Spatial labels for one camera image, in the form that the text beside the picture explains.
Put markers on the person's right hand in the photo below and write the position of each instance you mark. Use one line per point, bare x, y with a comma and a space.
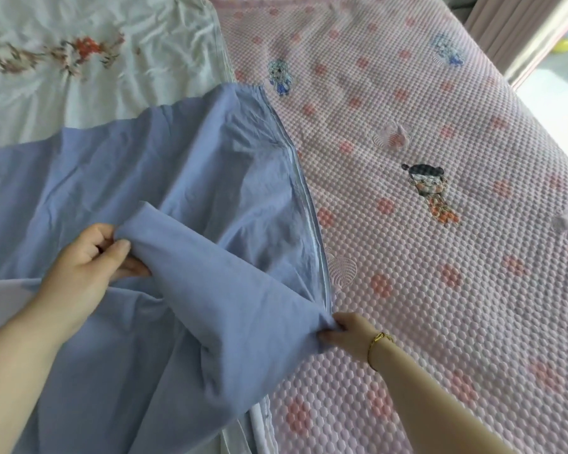
352, 335

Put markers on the person's left hand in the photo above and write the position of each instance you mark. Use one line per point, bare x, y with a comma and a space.
83, 274

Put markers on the person's left thumb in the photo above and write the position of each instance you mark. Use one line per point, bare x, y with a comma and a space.
111, 260

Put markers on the person's right thumb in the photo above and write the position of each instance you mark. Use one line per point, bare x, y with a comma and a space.
331, 336

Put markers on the blue duvet cover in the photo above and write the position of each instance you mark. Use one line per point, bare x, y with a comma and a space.
170, 241

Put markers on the person's right forearm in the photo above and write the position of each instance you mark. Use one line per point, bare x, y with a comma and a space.
426, 401

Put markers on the person's left forearm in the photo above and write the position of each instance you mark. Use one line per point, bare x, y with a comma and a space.
14, 368

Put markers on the pink quilted bed mat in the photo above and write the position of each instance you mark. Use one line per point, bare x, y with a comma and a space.
430, 207

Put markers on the white floral embroidered sheet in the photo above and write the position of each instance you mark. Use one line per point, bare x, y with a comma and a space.
90, 56

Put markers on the pink curtain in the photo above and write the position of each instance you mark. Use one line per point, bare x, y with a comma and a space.
520, 28

